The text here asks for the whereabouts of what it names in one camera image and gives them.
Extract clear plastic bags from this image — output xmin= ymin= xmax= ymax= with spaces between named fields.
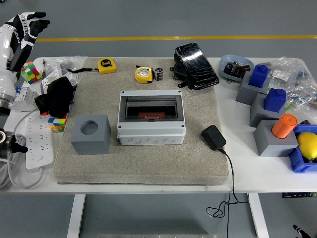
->
xmin=46 ymin=56 xmax=87 ymax=86

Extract black table control panel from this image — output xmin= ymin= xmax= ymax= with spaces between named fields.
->
xmin=281 ymin=192 xmax=317 ymax=198

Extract blue plastic bin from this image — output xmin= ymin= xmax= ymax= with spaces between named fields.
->
xmin=288 ymin=123 xmax=317 ymax=173

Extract grey electrical enclosure box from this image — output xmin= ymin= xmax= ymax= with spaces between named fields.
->
xmin=116 ymin=90 xmax=186 ymax=146

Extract black adapter cord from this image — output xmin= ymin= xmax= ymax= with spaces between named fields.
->
xmin=206 ymin=147 xmax=249 ymax=238

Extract black foot pedal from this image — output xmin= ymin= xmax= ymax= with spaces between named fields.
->
xmin=170 ymin=42 xmax=220 ymax=90

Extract black power adapter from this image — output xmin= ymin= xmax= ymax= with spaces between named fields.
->
xmin=201 ymin=124 xmax=227 ymax=151

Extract white circuit breaker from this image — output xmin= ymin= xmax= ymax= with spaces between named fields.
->
xmin=13 ymin=86 xmax=39 ymax=114

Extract small colourful puzzle cube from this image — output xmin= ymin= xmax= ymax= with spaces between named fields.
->
xmin=48 ymin=113 xmax=68 ymax=134

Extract white table leg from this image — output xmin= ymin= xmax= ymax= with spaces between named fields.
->
xmin=66 ymin=194 xmax=86 ymax=238
xmin=249 ymin=193 xmax=269 ymax=238

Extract grey block holder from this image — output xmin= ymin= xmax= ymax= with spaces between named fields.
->
xmin=253 ymin=120 xmax=299 ymax=157
xmin=249 ymin=93 xmax=287 ymax=128
xmin=235 ymin=73 xmax=270 ymax=106

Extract grey-brown mat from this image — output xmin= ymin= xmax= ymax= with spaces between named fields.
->
xmin=53 ymin=57 xmax=229 ymax=186

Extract orange cylinder battery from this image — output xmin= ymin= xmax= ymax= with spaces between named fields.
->
xmin=271 ymin=113 xmax=299 ymax=139
xmin=138 ymin=112 xmax=165 ymax=120

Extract yellow lemon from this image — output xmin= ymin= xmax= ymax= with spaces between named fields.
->
xmin=297 ymin=132 xmax=317 ymax=161

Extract dark electronic parts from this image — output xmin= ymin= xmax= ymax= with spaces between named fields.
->
xmin=223 ymin=60 xmax=251 ymax=79

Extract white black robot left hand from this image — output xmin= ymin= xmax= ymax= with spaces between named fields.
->
xmin=0 ymin=12 xmax=51 ymax=100

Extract small clear bag white parts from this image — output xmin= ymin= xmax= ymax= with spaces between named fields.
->
xmin=268 ymin=66 xmax=295 ymax=84

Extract black cloth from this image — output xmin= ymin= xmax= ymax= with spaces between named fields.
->
xmin=34 ymin=76 xmax=75 ymax=117

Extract white power strip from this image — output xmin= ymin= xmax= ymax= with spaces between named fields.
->
xmin=25 ymin=113 xmax=54 ymax=171

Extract large clear parts bag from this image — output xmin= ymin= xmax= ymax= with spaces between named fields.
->
xmin=266 ymin=56 xmax=317 ymax=112

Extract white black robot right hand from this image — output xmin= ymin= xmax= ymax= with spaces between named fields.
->
xmin=292 ymin=224 xmax=310 ymax=238

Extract yellow tape measure round face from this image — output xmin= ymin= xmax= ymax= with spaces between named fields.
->
xmin=135 ymin=65 xmax=155 ymax=84

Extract white printed label bag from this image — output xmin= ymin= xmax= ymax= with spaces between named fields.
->
xmin=40 ymin=68 xmax=62 ymax=94

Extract smoked transparent box lid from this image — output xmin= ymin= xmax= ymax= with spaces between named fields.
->
xmin=119 ymin=90 xmax=183 ymax=122

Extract light blue bowl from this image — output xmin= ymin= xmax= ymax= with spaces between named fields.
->
xmin=219 ymin=54 xmax=255 ymax=84

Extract yellow tape measure with strap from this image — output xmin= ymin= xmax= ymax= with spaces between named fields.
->
xmin=67 ymin=58 xmax=117 ymax=74

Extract blue block battery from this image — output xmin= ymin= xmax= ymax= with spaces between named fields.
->
xmin=263 ymin=88 xmax=287 ymax=113
xmin=248 ymin=64 xmax=270 ymax=89

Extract grey block with round hole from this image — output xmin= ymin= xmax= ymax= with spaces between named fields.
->
xmin=70 ymin=114 xmax=111 ymax=155

